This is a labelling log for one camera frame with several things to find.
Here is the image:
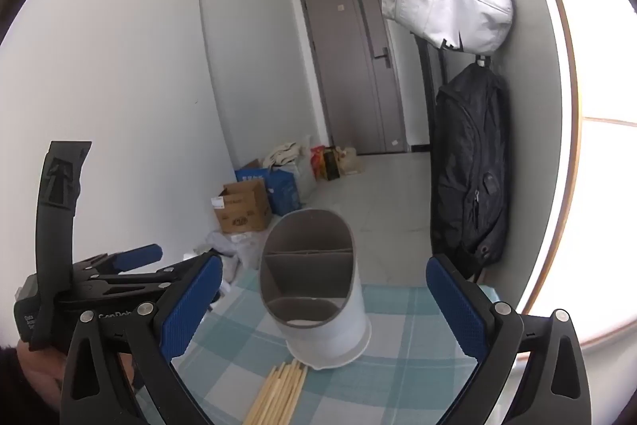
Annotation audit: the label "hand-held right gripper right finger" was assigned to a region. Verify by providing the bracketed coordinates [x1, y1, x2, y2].
[425, 255, 593, 425]

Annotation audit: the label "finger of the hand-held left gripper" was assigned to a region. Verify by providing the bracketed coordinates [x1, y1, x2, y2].
[92, 253, 210, 301]
[74, 244, 163, 279]

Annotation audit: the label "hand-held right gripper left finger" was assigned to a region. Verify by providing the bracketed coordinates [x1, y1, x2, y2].
[60, 251, 225, 425]

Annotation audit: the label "bundle of wooden chopsticks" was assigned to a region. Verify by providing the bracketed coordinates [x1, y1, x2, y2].
[242, 359, 309, 425]

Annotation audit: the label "white utensil holder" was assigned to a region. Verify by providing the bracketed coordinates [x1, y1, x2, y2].
[258, 208, 372, 370]

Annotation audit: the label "person's left forearm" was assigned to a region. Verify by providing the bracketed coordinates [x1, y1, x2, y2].
[0, 344, 55, 425]

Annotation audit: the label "person's left hand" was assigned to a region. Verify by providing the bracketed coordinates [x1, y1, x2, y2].
[15, 338, 68, 411]

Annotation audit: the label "teal checked tablecloth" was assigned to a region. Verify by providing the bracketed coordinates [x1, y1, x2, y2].
[134, 268, 498, 425]

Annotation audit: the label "grey plastic bag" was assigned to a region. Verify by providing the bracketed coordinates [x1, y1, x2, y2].
[206, 231, 260, 281]

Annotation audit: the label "brown cardboard box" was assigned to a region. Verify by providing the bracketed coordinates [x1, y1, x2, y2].
[214, 178, 272, 234]

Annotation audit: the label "black backpack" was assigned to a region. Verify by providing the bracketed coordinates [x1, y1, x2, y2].
[430, 61, 511, 281]

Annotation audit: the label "blue cardboard box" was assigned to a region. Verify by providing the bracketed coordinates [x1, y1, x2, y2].
[235, 159, 303, 217]

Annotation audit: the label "white storage bag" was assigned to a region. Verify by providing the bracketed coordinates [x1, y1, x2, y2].
[289, 159, 319, 202]

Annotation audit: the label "beige paper bag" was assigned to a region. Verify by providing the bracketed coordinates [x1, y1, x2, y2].
[338, 147, 360, 177]

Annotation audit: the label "beige cloth bag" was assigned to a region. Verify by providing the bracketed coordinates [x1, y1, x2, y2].
[263, 140, 312, 167]

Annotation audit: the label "yellow red bags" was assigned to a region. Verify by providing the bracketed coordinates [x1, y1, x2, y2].
[321, 147, 342, 181]

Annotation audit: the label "grey door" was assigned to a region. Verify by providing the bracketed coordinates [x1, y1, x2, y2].
[299, 0, 409, 155]

